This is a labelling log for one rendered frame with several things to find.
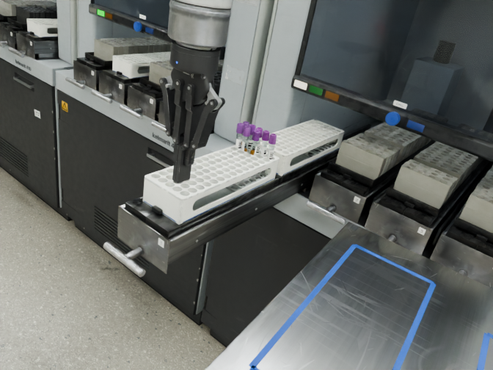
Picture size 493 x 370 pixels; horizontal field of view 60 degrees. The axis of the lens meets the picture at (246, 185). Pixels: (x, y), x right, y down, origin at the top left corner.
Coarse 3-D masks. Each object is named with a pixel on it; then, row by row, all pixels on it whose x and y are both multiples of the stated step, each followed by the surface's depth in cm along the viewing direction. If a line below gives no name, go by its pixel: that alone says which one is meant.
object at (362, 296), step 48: (336, 240) 76; (384, 240) 79; (288, 288) 63; (336, 288) 65; (384, 288) 67; (432, 288) 69; (480, 288) 71; (240, 336) 54; (288, 336) 55; (336, 336) 56; (384, 336) 58; (432, 336) 59; (480, 336) 61
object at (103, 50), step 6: (96, 42) 153; (102, 42) 151; (96, 48) 154; (102, 48) 152; (108, 48) 150; (114, 48) 149; (96, 54) 155; (102, 54) 153; (108, 54) 151; (114, 54) 150; (108, 60) 152
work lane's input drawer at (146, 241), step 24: (312, 168) 106; (264, 192) 91; (288, 192) 99; (120, 216) 77; (144, 216) 74; (216, 216) 80; (240, 216) 86; (144, 240) 75; (168, 240) 70; (192, 240) 75
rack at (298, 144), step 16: (288, 128) 110; (304, 128) 113; (320, 128) 115; (336, 128) 117; (288, 144) 101; (304, 144) 104; (320, 144) 106; (336, 144) 115; (288, 160) 96; (304, 160) 103
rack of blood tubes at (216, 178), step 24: (168, 168) 80; (192, 168) 82; (216, 168) 83; (240, 168) 85; (264, 168) 89; (144, 192) 77; (168, 192) 73; (192, 192) 74; (216, 192) 87; (240, 192) 85; (168, 216) 74; (192, 216) 75
